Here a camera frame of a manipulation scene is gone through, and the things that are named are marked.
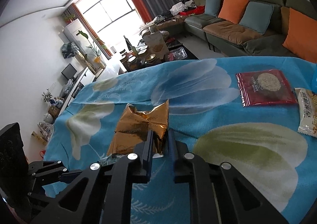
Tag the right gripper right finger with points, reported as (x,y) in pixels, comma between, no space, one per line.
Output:
(219,193)

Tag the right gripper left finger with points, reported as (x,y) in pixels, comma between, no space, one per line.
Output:
(98,194)

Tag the blue floral table cloth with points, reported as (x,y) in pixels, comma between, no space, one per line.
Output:
(206,113)

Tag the white black tv cabinet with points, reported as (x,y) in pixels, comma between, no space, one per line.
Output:
(69,91)

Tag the red cookie packet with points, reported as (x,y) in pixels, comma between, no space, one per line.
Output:
(268,87)

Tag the small black monitor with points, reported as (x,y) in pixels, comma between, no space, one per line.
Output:
(69,72)

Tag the white biscuit packet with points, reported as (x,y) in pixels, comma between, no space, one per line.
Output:
(307,110)

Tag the tall green potted plant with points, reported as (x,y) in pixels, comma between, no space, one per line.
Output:
(93,48)

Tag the blue lidded cup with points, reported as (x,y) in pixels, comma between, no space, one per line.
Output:
(314,78)

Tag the cluttered coffee table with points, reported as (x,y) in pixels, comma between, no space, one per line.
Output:
(155,50)

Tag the white standing air conditioner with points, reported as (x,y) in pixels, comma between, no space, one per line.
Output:
(71,31)

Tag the orange cushion near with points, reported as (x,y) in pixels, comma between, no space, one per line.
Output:
(301,36)

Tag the orange cushion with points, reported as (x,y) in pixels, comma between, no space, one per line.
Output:
(301,36)
(233,10)

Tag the green sectional sofa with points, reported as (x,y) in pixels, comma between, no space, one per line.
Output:
(229,38)

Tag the blue cushion near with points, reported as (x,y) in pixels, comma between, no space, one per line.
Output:
(257,17)

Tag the blue cushion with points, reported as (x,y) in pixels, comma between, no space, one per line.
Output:
(257,17)
(212,7)

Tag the orange cushion far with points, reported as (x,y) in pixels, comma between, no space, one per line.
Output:
(233,10)

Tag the blue cushion far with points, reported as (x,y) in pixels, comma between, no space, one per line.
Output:
(212,7)

